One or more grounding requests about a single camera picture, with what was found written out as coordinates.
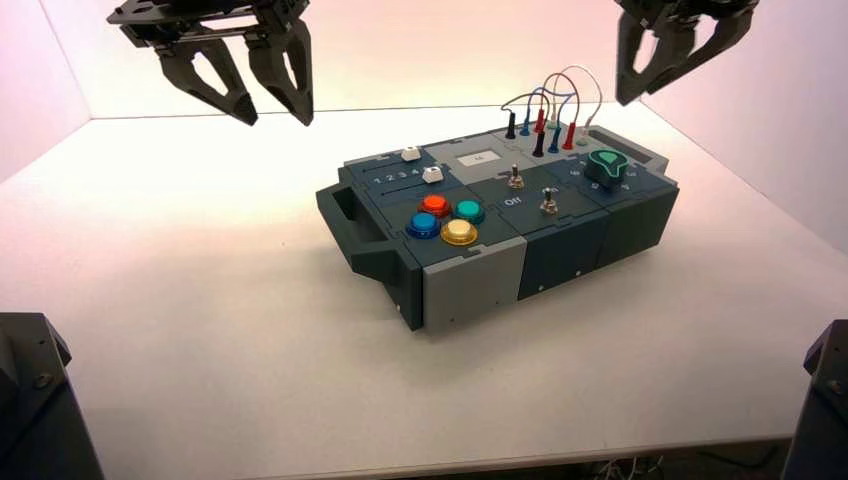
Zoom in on white jumper wire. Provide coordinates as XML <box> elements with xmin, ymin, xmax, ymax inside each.
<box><xmin>557</xmin><ymin>64</ymin><xmax>604</xmax><ymax>124</ymax></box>

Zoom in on blue round push button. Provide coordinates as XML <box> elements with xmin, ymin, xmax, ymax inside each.
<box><xmin>405</xmin><ymin>211</ymin><xmax>443</xmax><ymax>240</ymax></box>

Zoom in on blue jumper wire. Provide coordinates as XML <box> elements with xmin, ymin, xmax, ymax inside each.
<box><xmin>525</xmin><ymin>88</ymin><xmax>575</xmax><ymax>128</ymax></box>

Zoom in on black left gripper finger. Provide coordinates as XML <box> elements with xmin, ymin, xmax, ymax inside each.
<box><xmin>245</xmin><ymin>18</ymin><xmax>317</xmax><ymax>128</ymax></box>
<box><xmin>155</xmin><ymin>39</ymin><xmax>260</xmax><ymax>128</ymax></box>

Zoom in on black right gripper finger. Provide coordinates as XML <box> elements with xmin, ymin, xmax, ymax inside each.
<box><xmin>645</xmin><ymin>9</ymin><xmax>757</xmax><ymax>95</ymax></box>
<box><xmin>614</xmin><ymin>12</ymin><xmax>694</xmax><ymax>108</ymax></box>

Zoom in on white cables under table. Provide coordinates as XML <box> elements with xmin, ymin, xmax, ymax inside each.
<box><xmin>591</xmin><ymin>457</ymin><xmax>665</xmax><ymax>480</ymax></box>

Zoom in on small white display screen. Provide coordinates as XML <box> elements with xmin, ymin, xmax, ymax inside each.
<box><xmin>458</xmin><ymin>150</ymin><xmax>505</xmax><ymax>168</ymax></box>

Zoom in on black jumper wire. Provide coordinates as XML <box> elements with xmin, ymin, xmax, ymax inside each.
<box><xmin>500</xmin><ymin>91</ymin><xmax>552</xmax><ymax>115</ymax></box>

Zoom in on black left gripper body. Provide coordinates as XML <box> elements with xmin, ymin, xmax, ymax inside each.
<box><xmin>105</xmin><ymin>0</ymin><xmax>313</xmax><ymax>50</ymax></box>

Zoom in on teal round push button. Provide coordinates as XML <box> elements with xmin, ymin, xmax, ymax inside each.
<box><xmin>453</xmin><ymin>199</ymin><xmax>487</xmax><ymax>225</ymax></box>

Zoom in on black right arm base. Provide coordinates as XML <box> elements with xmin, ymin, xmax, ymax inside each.
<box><xmin>781</xmin><ymin>319</ymin><xmax>848</xmax><ymax>480</ymax></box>

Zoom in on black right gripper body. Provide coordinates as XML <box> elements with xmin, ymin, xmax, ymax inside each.
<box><xmin>613</xmin><ymin>0</ymin><xmax>761</xmax><ymax>22</ymax></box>

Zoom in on yellow round push button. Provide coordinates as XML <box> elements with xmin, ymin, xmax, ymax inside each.
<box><xmin>440</xmin><ymin>219</ymin><xmax>480</xmax><ymax>248</ymax></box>

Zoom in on dark blue grey control box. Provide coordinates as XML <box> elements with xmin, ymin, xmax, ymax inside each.
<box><xmin>315</xmin><ymin>124</ymin><xmax>682</xmax><ymax>333</ymax></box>

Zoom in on dark green rotary knob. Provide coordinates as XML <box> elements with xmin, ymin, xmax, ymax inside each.
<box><xmin>583</xmin><ymin>148</ymin><xmax>630</xmax><ymax>195</ymax></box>

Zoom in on red round push button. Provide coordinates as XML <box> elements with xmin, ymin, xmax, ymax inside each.
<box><xmin>419</xmin><ymin>193</ymin><xmax>454</xmax><ymax>218</ymax></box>

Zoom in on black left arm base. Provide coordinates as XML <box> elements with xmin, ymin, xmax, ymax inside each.
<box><xmin>0</xmin><ymin>312</ymin><xmax>106</xmax><ymax>480</ymax></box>

